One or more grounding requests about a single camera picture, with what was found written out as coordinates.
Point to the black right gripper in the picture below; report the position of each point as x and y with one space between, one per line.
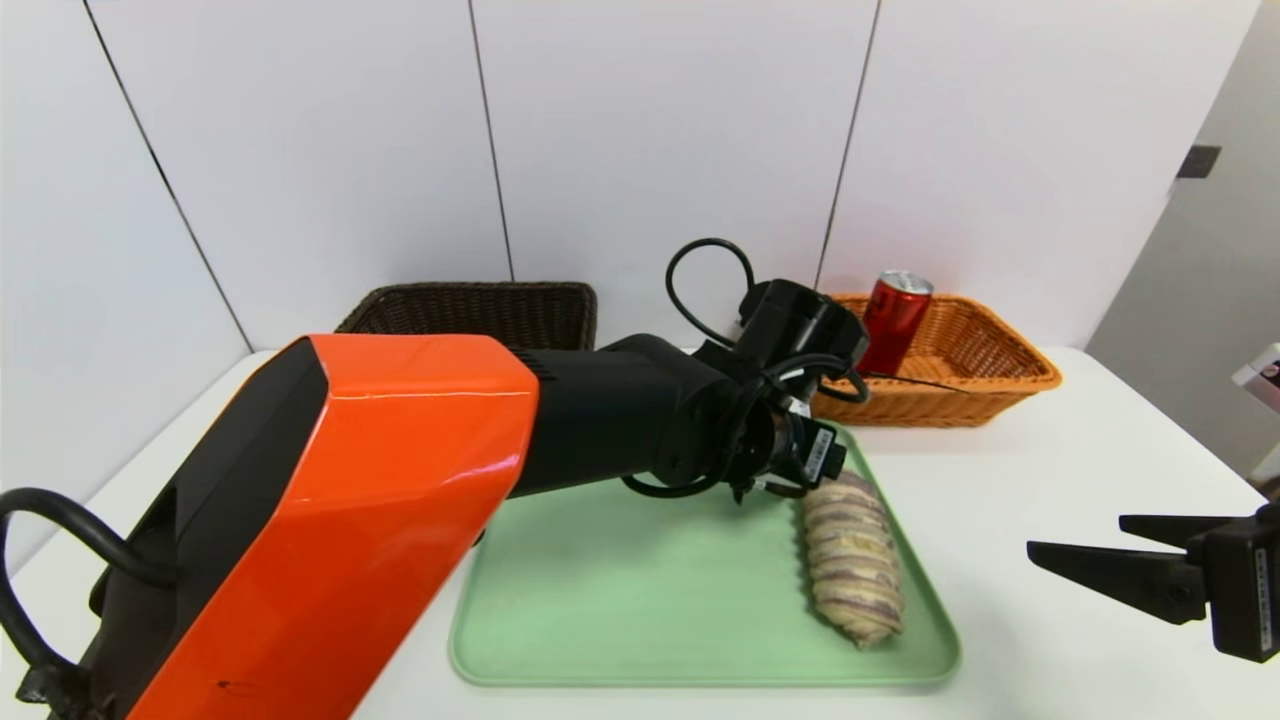
1243 585

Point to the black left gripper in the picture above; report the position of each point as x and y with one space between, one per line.
822 453

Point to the red soda can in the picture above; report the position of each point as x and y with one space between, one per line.
895 320

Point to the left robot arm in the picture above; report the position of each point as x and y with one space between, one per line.
350 500

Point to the orange wicker basket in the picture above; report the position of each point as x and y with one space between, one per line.
960 400

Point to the dark brown wicker basket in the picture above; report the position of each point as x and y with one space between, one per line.
480 315

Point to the striped bread loaf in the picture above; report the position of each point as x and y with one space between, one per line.
855 570

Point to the light green plastic tray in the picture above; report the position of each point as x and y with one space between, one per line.
620 610

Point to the black wall bracket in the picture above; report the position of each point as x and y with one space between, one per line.
1198 162

